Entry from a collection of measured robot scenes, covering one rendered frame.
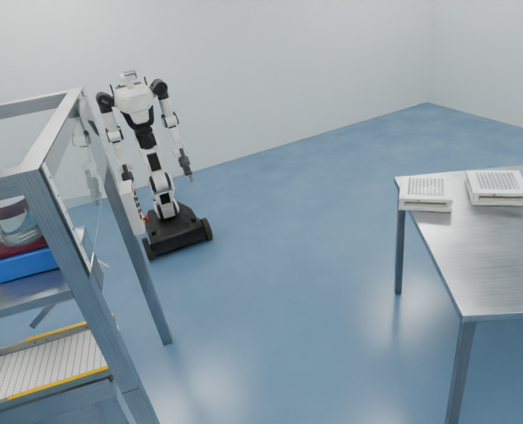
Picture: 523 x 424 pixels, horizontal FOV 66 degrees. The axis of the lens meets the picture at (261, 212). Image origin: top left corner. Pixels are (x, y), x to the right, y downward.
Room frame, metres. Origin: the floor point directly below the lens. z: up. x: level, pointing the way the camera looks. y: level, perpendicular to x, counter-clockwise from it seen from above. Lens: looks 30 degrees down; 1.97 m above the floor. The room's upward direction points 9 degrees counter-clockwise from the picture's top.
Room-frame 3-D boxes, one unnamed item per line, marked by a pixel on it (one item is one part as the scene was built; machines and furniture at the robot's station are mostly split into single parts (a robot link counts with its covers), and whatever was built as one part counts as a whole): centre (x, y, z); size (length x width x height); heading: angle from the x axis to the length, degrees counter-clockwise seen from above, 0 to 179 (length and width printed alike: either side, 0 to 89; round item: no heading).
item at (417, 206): (1.78, -0.85, 0.87); 0.24 x 0.24 x 0.02; 66
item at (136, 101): (3.25, 0.85, 1.23); 0.34 x 0.30 x 0.36; 109
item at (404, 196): (1.78, -0.85, 0.92); 0.25 x 0.24 x 0.02; 156
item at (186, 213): (3.23, 0.84, 0.19); 0.64 x 0.52 x 0.33; 19
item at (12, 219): (1.14, 0.75, 1.46); 0.15 x 0.15 x 0.19
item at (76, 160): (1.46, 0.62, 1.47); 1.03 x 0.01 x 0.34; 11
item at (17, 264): (1.15, 0.75, 1.32); 0.21 x 0.20 x 0.09; 11
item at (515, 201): (1.73, -1.18, 0.87); 0.24 x 0.24 x 0.02; 69
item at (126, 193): (1.99, 0.69, 0.97); 0.17 x 0.06 x 0.26; 11
